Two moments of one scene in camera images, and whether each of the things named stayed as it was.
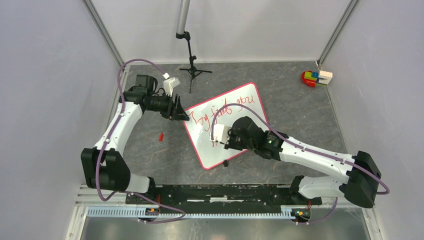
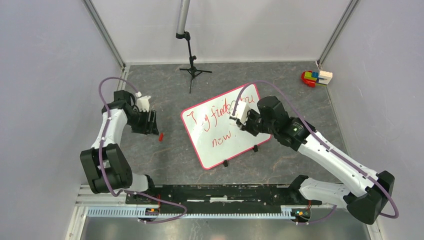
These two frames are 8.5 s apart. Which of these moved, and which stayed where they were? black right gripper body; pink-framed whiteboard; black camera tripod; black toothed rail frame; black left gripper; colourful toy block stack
Moved: black left gripper; black right gripper body
Stayed: pink-framed whiteboard; colourful toy block stack; black toothed rail frame; black camera tripod
